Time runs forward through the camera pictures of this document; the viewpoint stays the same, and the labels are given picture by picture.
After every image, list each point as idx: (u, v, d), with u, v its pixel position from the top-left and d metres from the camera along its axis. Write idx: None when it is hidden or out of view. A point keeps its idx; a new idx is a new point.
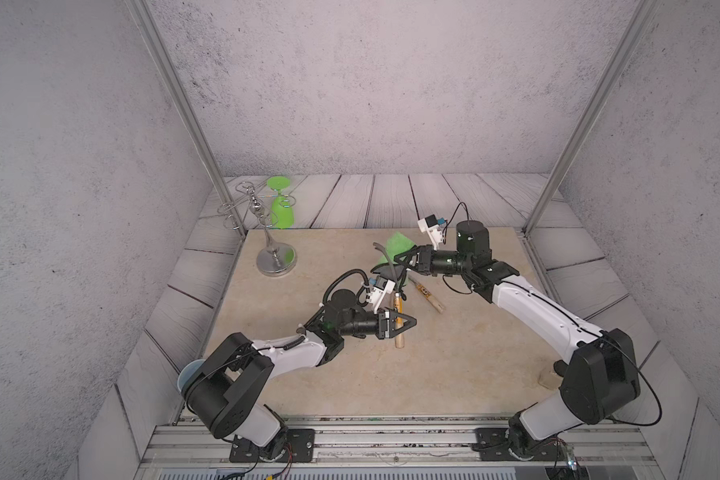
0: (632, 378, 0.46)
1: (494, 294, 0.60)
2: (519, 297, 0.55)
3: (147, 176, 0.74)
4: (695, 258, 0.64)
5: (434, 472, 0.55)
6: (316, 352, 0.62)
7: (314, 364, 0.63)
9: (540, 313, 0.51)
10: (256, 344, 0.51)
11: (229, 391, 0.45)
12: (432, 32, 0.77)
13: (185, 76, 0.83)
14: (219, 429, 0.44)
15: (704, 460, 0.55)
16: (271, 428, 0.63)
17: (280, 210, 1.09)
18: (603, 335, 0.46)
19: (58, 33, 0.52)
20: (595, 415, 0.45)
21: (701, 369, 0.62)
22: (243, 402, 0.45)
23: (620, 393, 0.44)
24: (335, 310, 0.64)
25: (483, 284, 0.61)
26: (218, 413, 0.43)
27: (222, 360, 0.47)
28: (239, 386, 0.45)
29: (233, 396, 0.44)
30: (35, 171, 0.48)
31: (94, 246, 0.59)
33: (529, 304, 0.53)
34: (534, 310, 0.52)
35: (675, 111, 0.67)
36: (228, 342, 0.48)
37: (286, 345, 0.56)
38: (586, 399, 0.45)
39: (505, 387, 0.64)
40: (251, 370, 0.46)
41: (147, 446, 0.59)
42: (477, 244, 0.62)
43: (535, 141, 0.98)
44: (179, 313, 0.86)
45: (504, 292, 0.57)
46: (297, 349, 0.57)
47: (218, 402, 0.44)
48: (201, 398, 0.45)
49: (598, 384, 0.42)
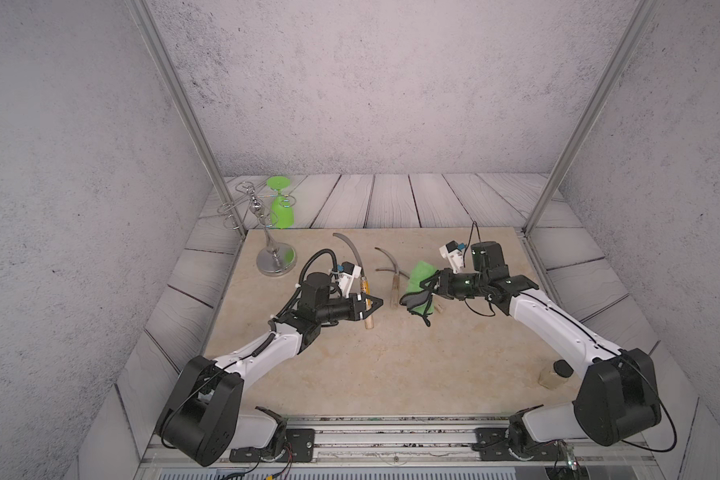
0: (653, 404, 0.42)
1: (512, 307, 0.60)
2: (538, 311, 0.54)
3: (147, 176, 0.74)
4: (696, 258, 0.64)
5: (434, 472, 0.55)
6: (292, 343, 0.59)
7: (295, 353, 0.61)
9: (556, 329, 0.51)
10: (221, 362, 0.47)
11: (204, 419, 0.42)
12: (432, 32, 0.77)
13: (185, 76, 0.83)
14: (204, 455, 0.42)
15: (703, 461, 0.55)
16: (269, 427, 0.63)
17: (280, 210, 1.09)
18: (622, 354, 0.44)
19: (57, 33, 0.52)
20: (611, 437, 0.43)
21: (701, 368, 0.62)
22: (222, 422, 0.43)
23: (639, 417, 0.43)
24: (310, 289, 0.64)
25: (500, 296, 0.61)
26: (200, 440, 0.42)
27: (189, 390, 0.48)
28: (212, 410, 0.42)
29: (208, 423, 0.42)
30: (35, 171, 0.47)
31: (94, 246, 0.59)
33: (546, 319, 0.53)
34: (552, 326, 0.52)
35: (675, 111, 0.67)
36: (189, 368, 0.45)
37: (254, 351, 0.52)
38: (600, 418, 0.44)
39: (505, 387, 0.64)
40: (220, 392, 0.43)
41: (147, 446, 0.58)
42: (490, 257, 0.66)
43: (535, 141, 0.98)
44: (178, 313, 0.86)
45: (521, 304, 0.57)
46: (271, 350, 0.54)
47: (198, 429, 0.42)
48: (181, 429, 0.43)
49: (614, 403, 0.41)
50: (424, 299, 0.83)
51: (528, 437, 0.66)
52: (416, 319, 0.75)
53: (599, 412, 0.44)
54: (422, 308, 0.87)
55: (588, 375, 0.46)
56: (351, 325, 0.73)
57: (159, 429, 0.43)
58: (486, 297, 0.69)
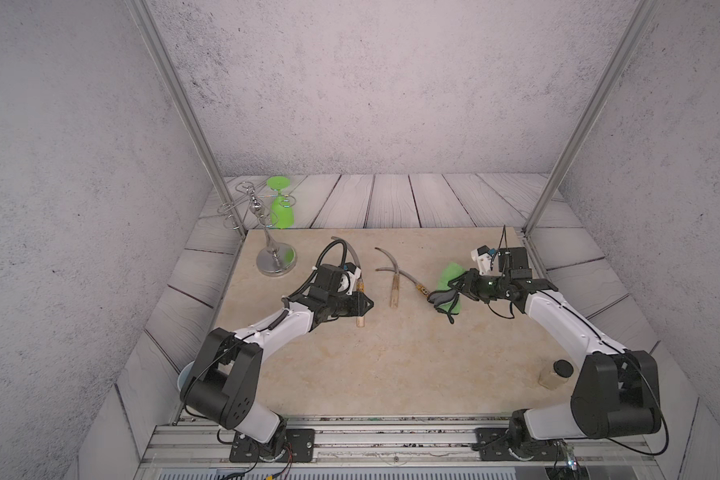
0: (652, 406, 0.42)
1: (527, 304, 0.62)
2: (550, 307, 0.56)
3: (147, 176, 0.74)
4: (696, 258, 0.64)
5: (434, 472, 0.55)
6: (305, 319, 0.62)
7: (306, 331, 0.64)
9: (564, 323, 0.53)
10: (239, 333, 0.50)
11: (228, 384, 0.45)
12: (432, 32, 0.77)
13: (185, 75, 0.83)
14: (228, 420, 0.44)
15: (704, 461, 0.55)
16: (270, 423, 0.63)
17: (280, 210, 1.09)
18: (626, 353, 0.45)
19: (58, 33, 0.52)
20: (601, 431, 0.43)
21: (701, 369, 0.62)
22: (244, 390, 0.46)
23: (634, 418, 0.42)
24: (328, 271, 0.70)
25: (518, 294, 0.63)
26: (224, 405, 0.44)
27: (210, 359, 0.46)
28: (235, 376, 0.45)
29: (232, 388, 0.44)
30: (35, 171, 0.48)
31: (94, 246, 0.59)
33: (556, 315, 0.55)
34: (561, 321, 0.54)
35: (675, 111, 0.67)
36: (209, 339, 0.47)
37: (270, 325, 0.54)
38: (592, 410, 0.45)
39: (505, 387, 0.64)
40: (241, 359, 0.45)
41: (147, 446, 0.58)
42: (515, 258, 0.69)
43: (535, 142, 0.98)
44: (178, 312, 0.85)
45: (538, 301, 0.59)
46: (284, 325, 0.56)
47: (220, 395, 0.45)
48: (203, 396, 0.45)
49: (606, 395, 0.42)
50: (450, 298, 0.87)
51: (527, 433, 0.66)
52: (416, 319, 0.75)
53: (592, 404, 0.45)
54: (447, 308, 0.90)
55: (585, 367, 0.48)
56: (352, 325, 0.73)
57: (183, 396, 0.46)
58: (504, 296, 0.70)
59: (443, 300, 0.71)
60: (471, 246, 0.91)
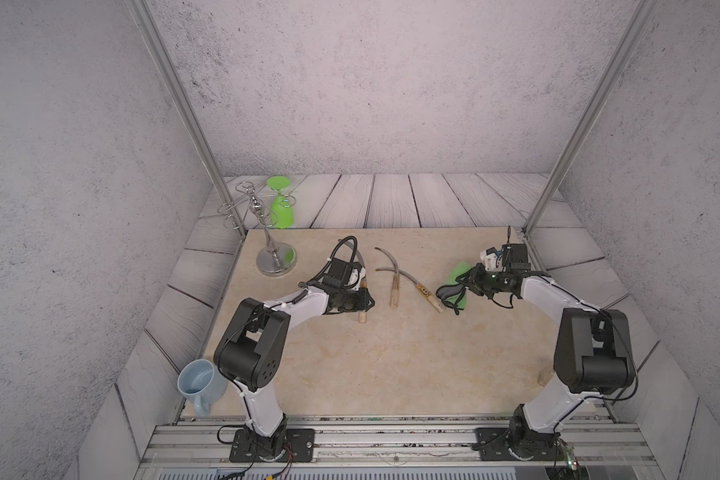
0: (624, 357, 0.47)
1: (522, 288, 0.69)
2: (539, 285, 0.64)
3: (147, 176, 0.74)
4: (695, 258, 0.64)
5: (434, 472, 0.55)
6: (322, 301, 0.67)
7: (321, 312, 0.69)
9: (549, 295, 0.60)
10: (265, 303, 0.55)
11: (260, 345, 0.49)
12: (432, 33, 0.77)
13: (185, 75, 0.83)
14: (259, 379, 0.49)
15: (704, 460, 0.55)
16: (275, 417, 0.65)
17: (280, 210, 1.09)
18: (601, 311, 0.50)
19: (57, 33, 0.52)
20: (576, 382, 0.48)
21: (701, 368, 0.62)
22: (274, 352, 0.51)
23: (610, 370, 0.47)
24: (343, 264, 0.77)
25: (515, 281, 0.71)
26: (255, 365, 0.49)
27: (241, 324, 0.51)
28: (267, 338, 0.50)
29: (264, 347, 0.49)
30: (35, 171, 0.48)
31: (94, 246, 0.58)
33: (545, 289, 0.62)
34: (549, 294, 0.60)
35: (675, 111, 0.67)
36: (242, 306, 0.52)
37: (295, 298, 0.61)
38: (569, 364, 0.50)
39: (505, 387, 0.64)
40: (272, 324, 0.50)
41: (147, 446, 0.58)
42: (517, 253, 0.75)
43: (535, 141, 0.98)
44: (179, 313, 0.86)
45: (530, 283, 0.66)
46: (305, 300, 0.62)
47: (252, 356, 0.49)
48: (233, 358, 0.50)
49: (581, 346, 0.48)
50: (457, 291, 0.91)
51: (529, 429, 0.66)
52: (416, 319, 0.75)
53: (569, 358, 0.50)
54: (453, 301, 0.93)
55: (562, 323, 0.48)
56: (352, 325, 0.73)
57: (217, 360, 0.50)
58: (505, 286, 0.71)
59: (450, 292, 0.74)
60: (471, 246, 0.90)
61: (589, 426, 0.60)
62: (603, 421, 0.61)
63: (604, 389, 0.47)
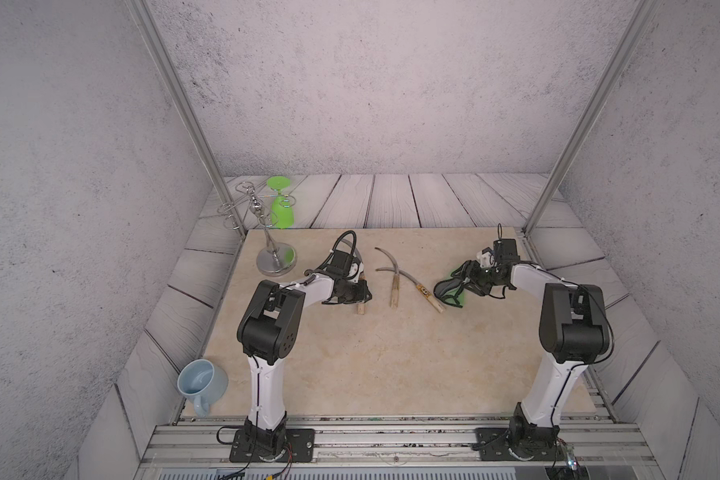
0: (600, 325, 0.52)
1: (512, 274, 0.75)
2: (526, 270, 0.70)
3: (147, 176, 0.74)
4: (696, 258, 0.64)
5: (434, 472, 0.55)
6: (328, 285, 0.73)
7: (326, 297, 0.74)
9: (536, 277, 0.66)
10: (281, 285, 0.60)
11: (280, 320, 0.55)
12: (432, 32, 0.77)
13: (185, 76, 0.83)
14: (281, 352, 0.55)
15: (705, 460, 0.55)
16: (278, 411, 0.66)
17: (280, 210, 1.09)
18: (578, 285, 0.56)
19: (58, 33, 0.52)
20: (555, 349, 0.54)
21: (701, 368, 0.62)
22: (292, 326, 0.56)
23: (585, 336, 0.52)
24: (344, 254, 0.84)
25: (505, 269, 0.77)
26: (277, 339, 0.54)
27: (260, 303, 0.57)
28: (286, 314, 0.55)
29: (284, 323, 0.55)
30: (35, 172, 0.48)
31: (94, 246, 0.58)
33: (532, 272, 0.68)
34: (535, 278, 0.66)
35: (675, 111, 0.67)
36: (260, 286, 0.58)
37: (308, 280, 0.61)
38: (550, 333, 0.56)
39: (505, 387, 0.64)
40: (290, 301, 0.56)
41: (147, 446, 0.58)
42: (504, 246, 0.84)
43: (535, 142, 0.98)
44: (179, 312, 0.86)
45: (518, 269, 0.73)
46: (315, 283, 0.68)
47: (272, 331, 0.55)
48: (256, 333, 0.55)
49: (559, 316, 0.53)
50: (456, 285, 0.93)
51: (529, 426, 0.66)
52: (416, 318, 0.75)
53: (549, 328, 0.56)
54: (453, 293, 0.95)
55: (544, 297, 0.62)
56: (352, 325, 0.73)
57: (239, 336, 0.56)
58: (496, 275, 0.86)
59: (449, 286, 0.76)
60: (471, 246, 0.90)
61: (589, 426, 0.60)
62: (603, 421, 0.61)
63: (585, 357, 0.56)
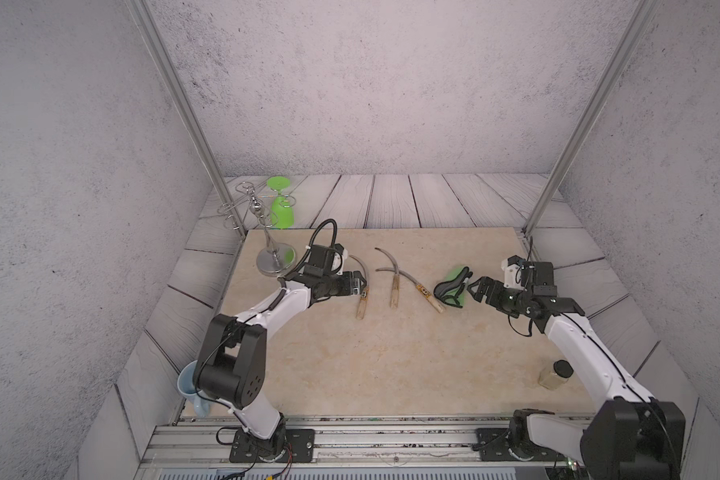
0: (671, 464, 0.39)
1: (548, 325, 0.58)
2: (570, 333, 0.53)
3: (146, 176, 0.74)
4: (696, 258, 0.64)
5: (434, 472, 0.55)
6: (302, 295, 0.63)
7: (306, 306, 0.65)
9: (581, 352, 0.50)
10: (241, 316, 0.51)
11: (238, 363, 0.46)
12: (432, 33, 0.77)
13: (185, 76, 0.83)
14: (243, 398, 0.47)
15: (705, 461, 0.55)
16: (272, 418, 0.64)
17: (280, 210, 1.09)
18: (652, 402, 0.41)
19: (58, 33, 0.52)
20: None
21: (701, 368, 0.62)
22: (253, 369, 0.47)
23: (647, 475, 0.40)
24: (322, 250, 0.72)
25: (539, 311, 0.59)
26: (237, 383, 0.46)
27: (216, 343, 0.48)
28: (245, 357, 0.46)
29: (243, 367, 0.46)
30: (35, 172, 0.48)
31: (94, 246, 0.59)
33: (576, 343, 0.52)
34: (582, 350, 0.50)
35: (675, 111, 0.67)
36: (214, 324, 0.48)
37: (271, 304, 0.56)
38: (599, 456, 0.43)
39: (505, 387, 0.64)
40: (246, 342, 0.47)
41: (147, 446, 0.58)
42: (539, 274, 0.64)
43: (535, 142, 0.98)
44: (178, 312, 0.85)
45: (559, 327, 0.55)
46: (283, 303, 0.57)
47: (232, 376, 0.47)
48: (215, 377, 0.47)
49: (621, 449, 0.39)
50: (457, 285, 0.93)
51: (530, 439, 0.65)
52: (416, 318, 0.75)
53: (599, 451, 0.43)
54: (453, 293, 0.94)
55: (600, 412, 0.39)
56: (352, 325, 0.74)
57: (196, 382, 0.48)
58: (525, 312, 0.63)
59: (449, 287, 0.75)
60: (471, 246, 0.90)
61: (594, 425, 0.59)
62: None
63: None
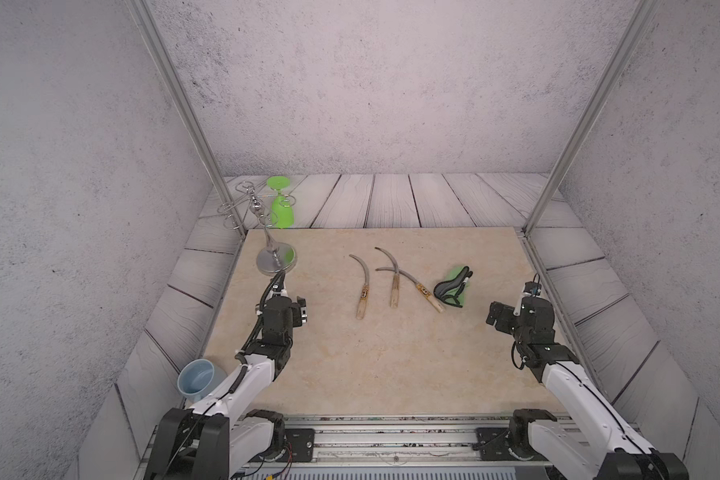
0: None
1: (545, 375, 0.59)
2: (570, 383, 0.53)
3: (147, 176, 0.74)
4: (696, 258, 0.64)
5: (434, 472, 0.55)
6: (265, 374, 0.59)
7: (271, 379, 0.61)
9: (582, 402, 0.50)
10: (198, 407, 0.46)
11: (197, 467, 0.40)
12: (432, 33, 0.77)
13: (185, 75, 0.83)
14: None
15: (705, 461, 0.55)
16: (266, 428, 0.63)
17: (280, 210, 1.09)
18: (651, 454, 0.41)
19: (58, 33, 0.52)
20: None
21: (702, 368, 0.62)
22: (216, 469, 0.42)
23: None
24: (275, 314, 0.65)
25: (535, 361, 0.60)
26: None
27: (169, 446, 0.41)
28: (206, 454, 0.41)
29: (202, 471, 0.40)
30: (35, 171, 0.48)
31: (94, 246, 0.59)
33: (575, 394, 0.52)
34: (581, 401, 0.50)
35: (675, 111, 0.67)
36: (165, 423, 0.42)
37: (231, 387, 0.51)
38: None
39: (505, 387, 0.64)
40: (206, 436, 0.41)
41: (146, 446, 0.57)
42: (538, 319, 0.64)
43: (535, 141, 0.98)
44: (178, 312, 0.85)
45: (556, 374, 0.56)
46: (246, 382, 0.53)
47: None
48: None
49: None
50: (457, 285, 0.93)
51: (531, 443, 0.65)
52: (416, 318, 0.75)
53: None
54: (454, 293, 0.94)
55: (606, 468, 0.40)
56: (352, 325, 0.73)
57: None
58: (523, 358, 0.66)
59: (449, 287, 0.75)
60: (471, 246, 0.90)
61: None
62: None
63: None
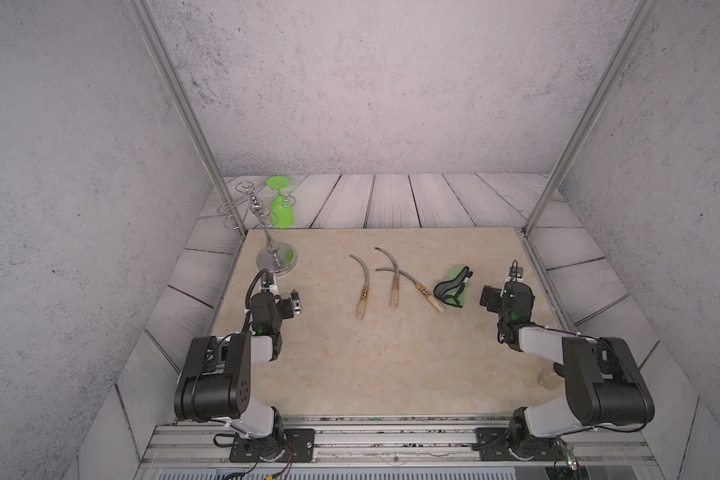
0: (634, 382, 0.45)
1: (520, 339, 0.69)
2: (536, 334, 0.64)
3: (147, 176, 0.74)
4: (695, 258, 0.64)
5: (434, 472, 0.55)
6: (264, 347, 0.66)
7: (269, 359, 0.68)
9: (547, 337, 0.60)
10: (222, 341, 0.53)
11: (230, 368, 0.47)
12: (432, 32, 0.77)
13: (185, 75, 0.83)
14: (236, 402, 0.45)
15: (705, 460, 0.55)
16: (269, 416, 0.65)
17: (280, 210, 1.09)
18: (600, 341, 0.50)
19: (57, 33, 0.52)
20: (593, 415, 0.44)
21: (702, 368, 0.62)
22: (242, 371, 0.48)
23: (623, 399, 0.44)
24: (260, 307, 0.72)
25: (512, 337, 0.70)
26: (229, 390, 0.46)
27: (199, 358, 0.49)
28: (235, 363, 0.48)
29: (233, 367, 0.48)
30: (35, 172, 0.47)
31: (94, 246, 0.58)
33: (539, 332, 0.63)
34: (545, 337, 0.61)
35: (676, 111, 0.66)
36: (196, 344, 0.50)
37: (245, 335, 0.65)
38: (583, 396, 0.46)
39: (505, 388, 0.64)
40: (234, 344, 0.50)
41: (147, 446, 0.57)
42: (518, 301, 0.73)
43: (534, 141, 0.98)
44: (178, 312, 0.85)
45: (527, 335, 0.67)
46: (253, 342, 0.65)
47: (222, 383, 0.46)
48: (201, 395, 0.45)
49: (588, 372, 0.46)
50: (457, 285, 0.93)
51: (530, 437, 0.65)
52: (416, 318, 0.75)
53: (581, 391, 0.47)
54: (453, 293, 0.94)
55: (566, 352, 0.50)
56: (352, 325, 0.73)
57: (180, 405, 0.45)
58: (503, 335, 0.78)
59: (449, 287, 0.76)
60: (471, 246, 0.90)
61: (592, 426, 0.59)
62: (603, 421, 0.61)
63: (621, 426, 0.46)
